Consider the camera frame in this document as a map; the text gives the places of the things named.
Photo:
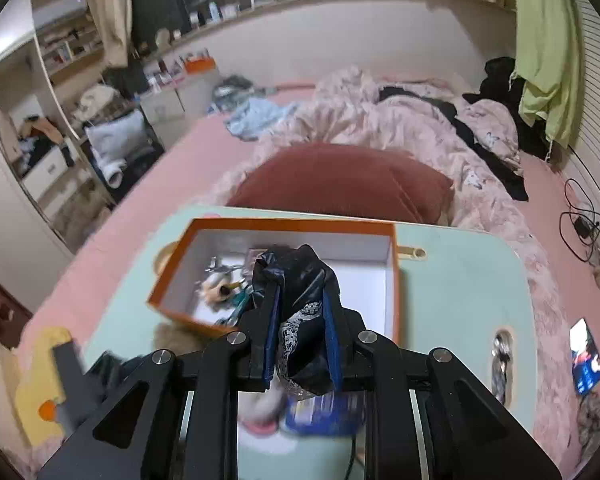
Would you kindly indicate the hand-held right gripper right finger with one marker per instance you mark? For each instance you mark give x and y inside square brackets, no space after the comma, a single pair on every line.
[334,355]

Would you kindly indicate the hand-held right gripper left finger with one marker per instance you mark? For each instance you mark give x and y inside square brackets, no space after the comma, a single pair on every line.
[271,350]

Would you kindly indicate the black cloth with lace trim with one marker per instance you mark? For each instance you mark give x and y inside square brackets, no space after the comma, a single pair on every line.
[300,280]

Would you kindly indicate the large orange cardboard box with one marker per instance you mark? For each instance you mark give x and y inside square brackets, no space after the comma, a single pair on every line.
[365,285]

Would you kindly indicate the pale green desktop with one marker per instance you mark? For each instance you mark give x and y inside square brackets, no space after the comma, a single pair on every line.
[455,285]

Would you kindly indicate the yellow cloth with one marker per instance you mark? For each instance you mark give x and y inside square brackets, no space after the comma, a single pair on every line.
[35,360]

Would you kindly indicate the round teal tin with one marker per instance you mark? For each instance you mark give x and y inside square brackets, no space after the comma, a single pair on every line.
[241,302]

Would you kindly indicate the blue flat box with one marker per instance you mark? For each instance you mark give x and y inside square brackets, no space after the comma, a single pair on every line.
[320,415]

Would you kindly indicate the white toy figure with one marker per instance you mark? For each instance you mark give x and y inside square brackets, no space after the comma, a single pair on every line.
[217,292]

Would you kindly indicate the brown fur ball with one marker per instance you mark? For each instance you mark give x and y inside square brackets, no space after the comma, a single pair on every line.
[180,337]

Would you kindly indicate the dark wooden furniture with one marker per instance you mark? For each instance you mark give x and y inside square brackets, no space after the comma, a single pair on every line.
[0,300]

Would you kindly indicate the metal spoon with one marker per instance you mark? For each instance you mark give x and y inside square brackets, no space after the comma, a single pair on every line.
[502,355]

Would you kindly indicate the dark red pillow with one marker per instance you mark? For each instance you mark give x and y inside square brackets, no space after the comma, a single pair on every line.
[340,180]

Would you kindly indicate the pink bed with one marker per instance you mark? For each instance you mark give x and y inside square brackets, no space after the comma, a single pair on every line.
[180,170]

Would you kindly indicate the white slippers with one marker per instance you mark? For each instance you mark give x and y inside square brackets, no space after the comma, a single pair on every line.
[115,175]

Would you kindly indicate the light blue cloth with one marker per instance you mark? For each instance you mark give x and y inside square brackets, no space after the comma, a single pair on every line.
[255,120]

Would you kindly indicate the pink floral duvet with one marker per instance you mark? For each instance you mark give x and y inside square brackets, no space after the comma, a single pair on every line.
[380,120]

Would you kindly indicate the white bag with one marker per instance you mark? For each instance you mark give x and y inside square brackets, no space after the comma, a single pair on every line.
[117,135]

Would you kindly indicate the phone with lit screen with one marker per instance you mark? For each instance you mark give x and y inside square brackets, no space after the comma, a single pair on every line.
[586,360]

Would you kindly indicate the black garment on duvet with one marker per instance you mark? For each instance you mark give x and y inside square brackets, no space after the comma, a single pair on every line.
[467,130]

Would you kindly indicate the dark patterned cloth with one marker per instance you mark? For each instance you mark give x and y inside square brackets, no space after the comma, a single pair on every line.
[235,87]

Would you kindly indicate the white bedside cabinet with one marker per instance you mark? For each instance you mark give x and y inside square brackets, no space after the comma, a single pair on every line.
[170,100]

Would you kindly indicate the small orange box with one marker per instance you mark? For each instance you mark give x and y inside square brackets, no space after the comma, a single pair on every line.
[200,65]

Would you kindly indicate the black clothes pile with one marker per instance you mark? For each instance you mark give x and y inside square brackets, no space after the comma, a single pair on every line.
[500,80]

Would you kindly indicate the round white stand mirror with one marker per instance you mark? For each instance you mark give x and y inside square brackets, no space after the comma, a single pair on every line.
[163,36]

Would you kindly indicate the white bottle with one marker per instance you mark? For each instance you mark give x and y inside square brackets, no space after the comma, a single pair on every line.
[212,11]

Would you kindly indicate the white air conditioner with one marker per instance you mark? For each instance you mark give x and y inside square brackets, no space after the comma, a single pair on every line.
[60,10]

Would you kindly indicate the light green hanging cloth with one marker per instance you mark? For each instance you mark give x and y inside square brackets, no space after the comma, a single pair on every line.
[545,35]

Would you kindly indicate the wall shelf with items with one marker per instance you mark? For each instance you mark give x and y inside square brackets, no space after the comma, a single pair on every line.
[70,45]

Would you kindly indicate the white slatted wall panel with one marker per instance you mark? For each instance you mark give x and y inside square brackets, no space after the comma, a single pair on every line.
[595,85]

